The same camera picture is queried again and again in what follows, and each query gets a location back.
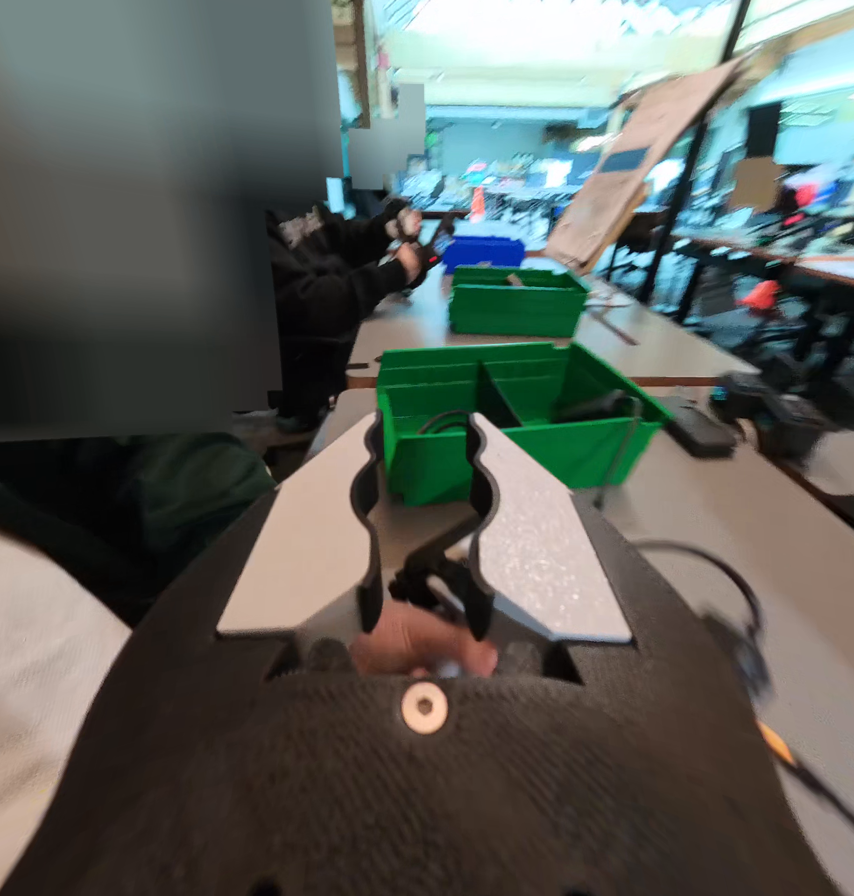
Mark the thin black cable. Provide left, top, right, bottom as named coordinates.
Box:
left=595, top=395, right=646, bottom=510

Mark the grey desk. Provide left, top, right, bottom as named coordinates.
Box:
left=304, top=385, right=854, bottom=896
left=346, top=259, right=762, bottom=391

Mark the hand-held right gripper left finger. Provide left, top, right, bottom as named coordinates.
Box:
left=217, top=412, right=386, bottom=636

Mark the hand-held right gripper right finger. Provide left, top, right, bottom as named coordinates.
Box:
left=467, top=413, right=634, bottom=645

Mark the black pole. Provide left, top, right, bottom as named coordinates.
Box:
left=639, top=0, right=753, bottom=303

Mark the green plastic bin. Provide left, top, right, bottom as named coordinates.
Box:
left=376, top=342, right=674, bottom=506
left=448, top=266, right=590, bottom=338

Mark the black battery charger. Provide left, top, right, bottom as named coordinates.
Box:
left=710, top=371, right=832, bottom=464

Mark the black USB hub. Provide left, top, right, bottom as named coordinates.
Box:
left=553, top=391, right=639, bottom=426

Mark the person's left hand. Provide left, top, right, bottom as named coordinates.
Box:
left=348, top=601, right=499, bottom=680

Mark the small black device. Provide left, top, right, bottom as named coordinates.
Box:
left=661, top=402, right=741, bottom=461

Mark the cardboard card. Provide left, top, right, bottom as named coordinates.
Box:
left=546, top=59, right=748, bottom=273

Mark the blue storage bin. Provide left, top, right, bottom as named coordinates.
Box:
left=442, top=234, right=527, bottom=275

